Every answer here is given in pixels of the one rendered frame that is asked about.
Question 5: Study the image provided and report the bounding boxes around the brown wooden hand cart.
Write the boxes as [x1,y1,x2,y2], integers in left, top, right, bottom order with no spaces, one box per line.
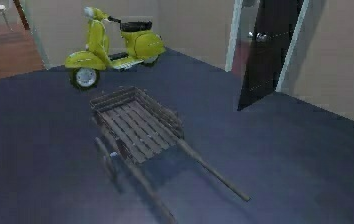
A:
[89,85,252,224]

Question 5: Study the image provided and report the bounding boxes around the yellow motor scooter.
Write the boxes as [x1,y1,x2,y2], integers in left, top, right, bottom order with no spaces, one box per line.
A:
[64,6,168,92]

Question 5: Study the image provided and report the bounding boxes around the black room door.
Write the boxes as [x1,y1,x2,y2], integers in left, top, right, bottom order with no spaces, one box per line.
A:
[237,0,305,112]

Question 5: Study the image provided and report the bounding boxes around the silver door handle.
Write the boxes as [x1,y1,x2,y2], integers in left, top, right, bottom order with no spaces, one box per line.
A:
[247,31,268,43]

